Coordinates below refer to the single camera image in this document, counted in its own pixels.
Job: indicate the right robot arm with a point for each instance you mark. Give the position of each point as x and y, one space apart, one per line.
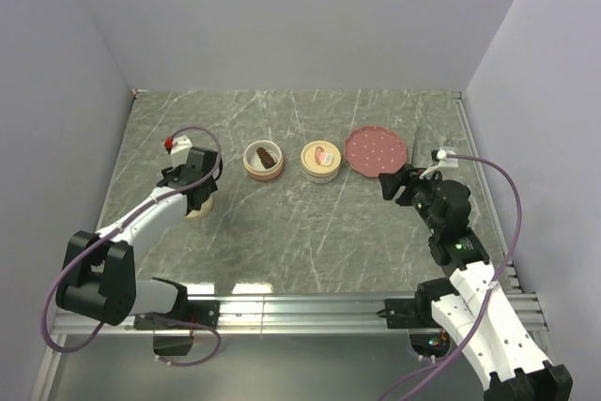
468 301

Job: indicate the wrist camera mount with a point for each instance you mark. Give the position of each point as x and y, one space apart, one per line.
443 158
178 149

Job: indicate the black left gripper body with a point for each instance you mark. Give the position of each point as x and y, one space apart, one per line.
174 171

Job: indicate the steel bowl red band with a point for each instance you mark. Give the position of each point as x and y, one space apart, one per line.
320 177

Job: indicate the brown ridged food piece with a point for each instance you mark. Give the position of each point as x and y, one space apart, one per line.
265 158

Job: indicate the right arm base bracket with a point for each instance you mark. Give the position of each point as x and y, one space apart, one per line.
410 314

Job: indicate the cream lid with label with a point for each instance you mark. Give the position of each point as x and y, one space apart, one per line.
320 156

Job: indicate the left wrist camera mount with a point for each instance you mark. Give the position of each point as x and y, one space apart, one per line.
178 149

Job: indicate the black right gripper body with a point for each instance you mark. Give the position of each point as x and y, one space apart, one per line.
418 192

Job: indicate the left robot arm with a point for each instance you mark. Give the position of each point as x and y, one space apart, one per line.
101 282

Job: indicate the pink bowl white inside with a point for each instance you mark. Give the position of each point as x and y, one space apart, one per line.
253 165

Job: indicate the pink octagonal plate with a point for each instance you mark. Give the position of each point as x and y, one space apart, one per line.
371 150

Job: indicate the aluminium front rail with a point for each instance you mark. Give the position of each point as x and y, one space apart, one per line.
296 314

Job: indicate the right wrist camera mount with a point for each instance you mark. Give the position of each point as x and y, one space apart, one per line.
443 158

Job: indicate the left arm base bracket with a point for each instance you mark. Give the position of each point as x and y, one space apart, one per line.
188 326

